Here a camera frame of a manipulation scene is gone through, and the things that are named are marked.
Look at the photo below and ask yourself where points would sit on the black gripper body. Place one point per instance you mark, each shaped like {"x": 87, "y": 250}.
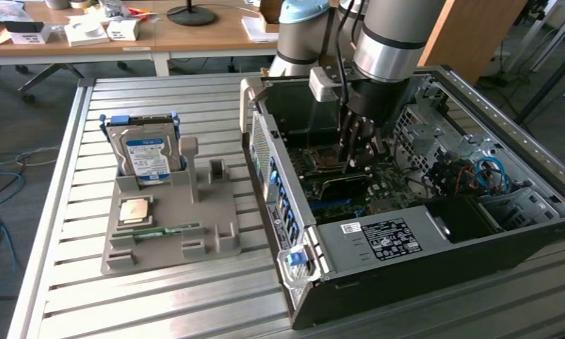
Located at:
{"x": 376, "y": 99}

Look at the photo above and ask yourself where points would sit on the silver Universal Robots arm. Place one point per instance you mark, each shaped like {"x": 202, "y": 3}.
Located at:
{"x": 391, "y": 35}

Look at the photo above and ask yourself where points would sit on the CPU socket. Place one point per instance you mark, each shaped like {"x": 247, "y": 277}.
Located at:
{"x": 320, "y": 159}

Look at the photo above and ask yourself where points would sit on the perforated metal drive cage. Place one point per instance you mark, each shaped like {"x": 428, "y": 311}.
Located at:
{"x": 424, "y": 134}

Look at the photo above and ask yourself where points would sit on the green motherboard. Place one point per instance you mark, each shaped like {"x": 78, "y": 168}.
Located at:
{"x": 396, "y": 183}

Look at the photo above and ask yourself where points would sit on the blue expansion slot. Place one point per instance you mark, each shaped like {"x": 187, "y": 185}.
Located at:
{"x": 332, "y": 205}

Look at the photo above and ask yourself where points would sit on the light grey card retainer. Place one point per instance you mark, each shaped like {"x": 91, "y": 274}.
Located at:
{"x": 247, "y": 106}

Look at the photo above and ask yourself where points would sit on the grey power supply unit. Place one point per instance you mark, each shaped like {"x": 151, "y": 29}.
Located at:
{"x": 348, "y": 247}

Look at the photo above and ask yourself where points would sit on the stack of white papers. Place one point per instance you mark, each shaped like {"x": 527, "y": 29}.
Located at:
{"x": 256, "y": 31}

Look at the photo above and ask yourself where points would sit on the open cardboard box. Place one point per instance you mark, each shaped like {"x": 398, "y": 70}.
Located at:
{"x": 268, "y": 10}

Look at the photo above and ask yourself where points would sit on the blue release latch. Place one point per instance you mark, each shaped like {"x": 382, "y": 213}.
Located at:
{"x": 296, "y": 257}

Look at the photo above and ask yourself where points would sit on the grey disk bay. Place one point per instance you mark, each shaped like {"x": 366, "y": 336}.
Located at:
{"x": 523, "y": 208}

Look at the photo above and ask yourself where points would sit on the open black PC case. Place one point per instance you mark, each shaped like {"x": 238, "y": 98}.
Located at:
{"x": 406, "y": 293}

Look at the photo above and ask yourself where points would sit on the grey parts rack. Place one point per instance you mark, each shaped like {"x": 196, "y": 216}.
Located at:
{"x": 170, "y": 212}

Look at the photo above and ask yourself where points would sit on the hard disk in blue carrier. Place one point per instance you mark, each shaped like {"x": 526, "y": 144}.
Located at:
{"x": 143, "y": 155}

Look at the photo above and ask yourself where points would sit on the green RAM stick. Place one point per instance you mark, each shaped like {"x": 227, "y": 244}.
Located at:
{"x": 170, "y": 229}

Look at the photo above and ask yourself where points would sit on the black round lamp base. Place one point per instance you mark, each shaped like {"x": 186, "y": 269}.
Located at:
{"x": 191, "y": 16}

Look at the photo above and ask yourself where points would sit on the silver CPU chip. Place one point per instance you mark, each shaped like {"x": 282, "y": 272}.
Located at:
{"x": 134, "y": 210}

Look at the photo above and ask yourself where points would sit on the small white printed box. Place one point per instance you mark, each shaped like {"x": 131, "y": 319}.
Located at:
{"x": 123, "y": 31}

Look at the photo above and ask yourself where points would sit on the white box with tape roll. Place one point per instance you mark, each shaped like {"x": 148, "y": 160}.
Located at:
{"x": 86, "y": 33}

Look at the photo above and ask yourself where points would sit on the black chair base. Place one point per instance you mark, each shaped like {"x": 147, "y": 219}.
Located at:
{"x": 52, "y": 76}

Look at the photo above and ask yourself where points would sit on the wooden desk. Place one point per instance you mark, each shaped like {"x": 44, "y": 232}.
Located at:
{"x": 52, "y": 49}

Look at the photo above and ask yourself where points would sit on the white box with black lid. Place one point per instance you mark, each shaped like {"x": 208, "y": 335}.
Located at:
{"x": 31, "y": 35}

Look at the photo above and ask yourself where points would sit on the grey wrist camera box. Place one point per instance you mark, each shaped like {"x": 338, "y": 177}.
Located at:
{"x": 323, "y": 84}

